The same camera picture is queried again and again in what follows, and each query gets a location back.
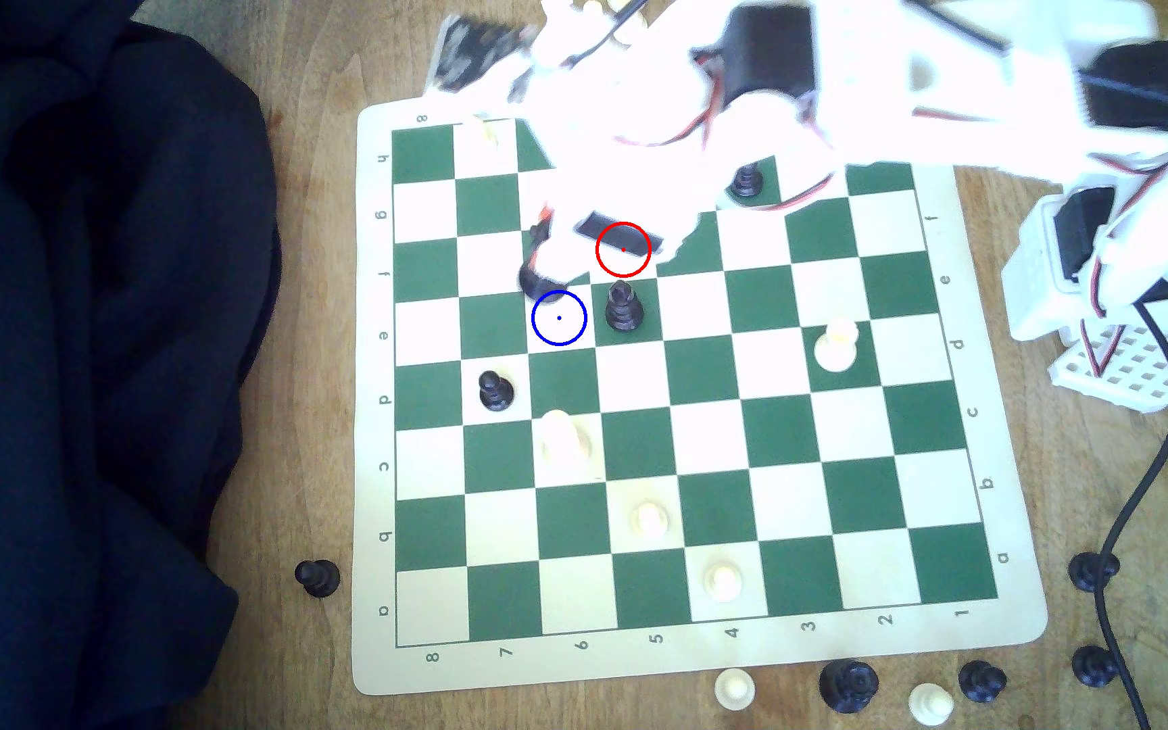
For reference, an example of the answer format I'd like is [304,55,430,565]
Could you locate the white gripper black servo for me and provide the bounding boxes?
[511,0,849,287]

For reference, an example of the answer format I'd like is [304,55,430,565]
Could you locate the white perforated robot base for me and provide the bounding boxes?
[1048,326,1168,415]

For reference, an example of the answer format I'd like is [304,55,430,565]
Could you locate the black chess knight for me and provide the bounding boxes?
[520,215,587,298]

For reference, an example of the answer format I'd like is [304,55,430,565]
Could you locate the green white chess board mat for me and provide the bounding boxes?
[351,96,1050,697]

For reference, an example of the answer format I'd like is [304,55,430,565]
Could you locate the tall white chess piece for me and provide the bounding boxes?
[539,410,595,470]

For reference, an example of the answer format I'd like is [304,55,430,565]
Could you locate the large black chess piece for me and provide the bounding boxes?
[819,660,880,714]

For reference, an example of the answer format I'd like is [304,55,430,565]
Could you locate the dark navy cloth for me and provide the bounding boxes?
[0,0,283,730]

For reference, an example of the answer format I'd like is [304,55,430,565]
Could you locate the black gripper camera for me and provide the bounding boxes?
[434,14,537,95]

